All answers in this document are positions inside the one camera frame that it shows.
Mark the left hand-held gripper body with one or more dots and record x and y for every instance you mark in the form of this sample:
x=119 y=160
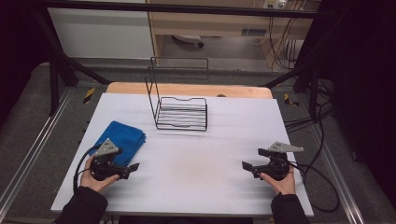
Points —
x=102 y=169

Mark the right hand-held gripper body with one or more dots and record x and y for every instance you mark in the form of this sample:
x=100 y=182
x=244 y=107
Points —
x=277 y=168

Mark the person's left hand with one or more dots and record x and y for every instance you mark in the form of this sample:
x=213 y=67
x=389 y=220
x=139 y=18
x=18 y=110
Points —
x=93 y=183

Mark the person's right hand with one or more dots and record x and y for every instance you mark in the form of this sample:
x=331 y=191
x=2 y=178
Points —
x=281 y=185

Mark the blue towel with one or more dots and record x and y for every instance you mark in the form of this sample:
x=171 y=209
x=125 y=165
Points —
x=127 y=138

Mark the white table cover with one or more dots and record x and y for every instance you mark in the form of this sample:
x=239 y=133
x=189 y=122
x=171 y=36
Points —
x=199 y=168

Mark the yellow black tape strip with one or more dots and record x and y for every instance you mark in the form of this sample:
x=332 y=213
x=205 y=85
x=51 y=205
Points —
x=89 y=95
x=290 y=100

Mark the black curtain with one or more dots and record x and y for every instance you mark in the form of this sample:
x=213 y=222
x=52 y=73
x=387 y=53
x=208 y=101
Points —
x=18 y=46
x=361 y=77

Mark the white cabinet panel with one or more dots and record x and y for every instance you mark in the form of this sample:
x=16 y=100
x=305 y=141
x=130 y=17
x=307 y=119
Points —
x=99 y=34

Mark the office chair base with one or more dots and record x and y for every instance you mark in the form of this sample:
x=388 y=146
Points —
x=188 y=39

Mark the wooden desk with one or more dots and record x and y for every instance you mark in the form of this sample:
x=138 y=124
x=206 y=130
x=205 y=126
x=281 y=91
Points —
x=211 y=23

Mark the white power strip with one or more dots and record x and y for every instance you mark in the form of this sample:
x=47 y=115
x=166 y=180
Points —
x=274 y=3

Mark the aluminium floor rail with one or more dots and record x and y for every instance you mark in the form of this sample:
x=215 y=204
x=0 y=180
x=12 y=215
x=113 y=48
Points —
x=337 y=174
x=34 y=149

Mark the black metal frame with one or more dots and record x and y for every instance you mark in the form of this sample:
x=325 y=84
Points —
x=186 y=8

